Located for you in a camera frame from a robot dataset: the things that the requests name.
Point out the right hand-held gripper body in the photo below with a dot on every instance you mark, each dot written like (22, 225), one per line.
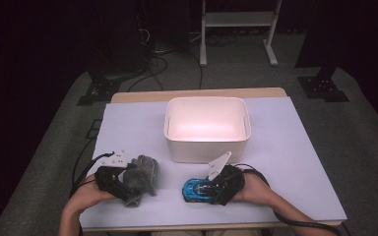
(233, 182)

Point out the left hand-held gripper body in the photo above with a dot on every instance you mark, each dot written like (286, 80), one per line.
(110, 178)

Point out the grey fluffy cloth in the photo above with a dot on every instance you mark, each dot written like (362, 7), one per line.
(144, 177)

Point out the blue toy car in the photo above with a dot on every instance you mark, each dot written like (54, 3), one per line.
(193, 190)

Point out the white storage box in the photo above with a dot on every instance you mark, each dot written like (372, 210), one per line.
(206, 150)

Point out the person's right hand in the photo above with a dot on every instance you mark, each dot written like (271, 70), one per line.
(256, 191)

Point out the person's left hand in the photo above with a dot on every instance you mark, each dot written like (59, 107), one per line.
(85, 196)

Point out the white paper sheet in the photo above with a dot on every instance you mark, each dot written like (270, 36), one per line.
(285, 157)

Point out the black stand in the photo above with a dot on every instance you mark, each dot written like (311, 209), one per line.
(323, 87)
(100, 88)

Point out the white metal stand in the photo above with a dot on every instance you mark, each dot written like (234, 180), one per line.
(239, 19)

